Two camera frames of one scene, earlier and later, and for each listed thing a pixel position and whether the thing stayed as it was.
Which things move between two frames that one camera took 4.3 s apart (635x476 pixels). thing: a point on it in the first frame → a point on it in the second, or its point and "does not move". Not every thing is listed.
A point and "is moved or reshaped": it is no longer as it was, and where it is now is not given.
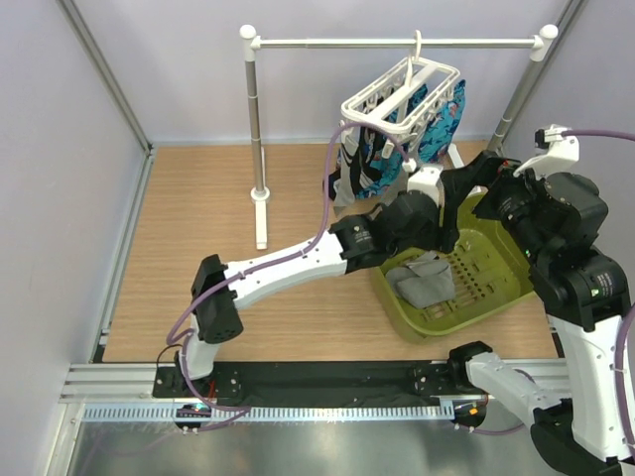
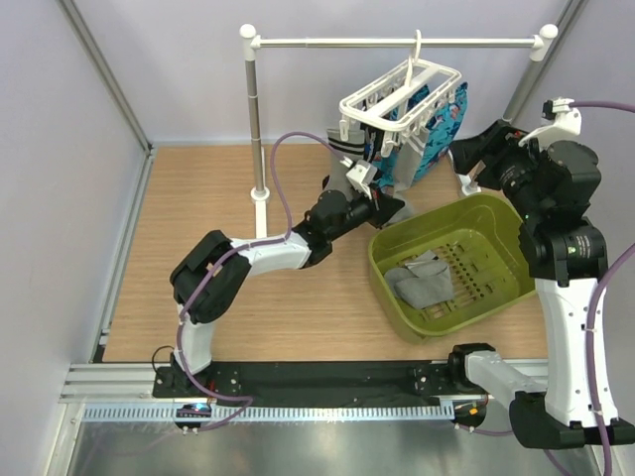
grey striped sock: [343, 193] is moved or reshaped
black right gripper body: [507, 194] → [513, 167]
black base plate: [337, 381] does not move
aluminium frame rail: [113, 383] does not move
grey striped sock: [434, 284] does not move
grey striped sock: [396, 275] does not move
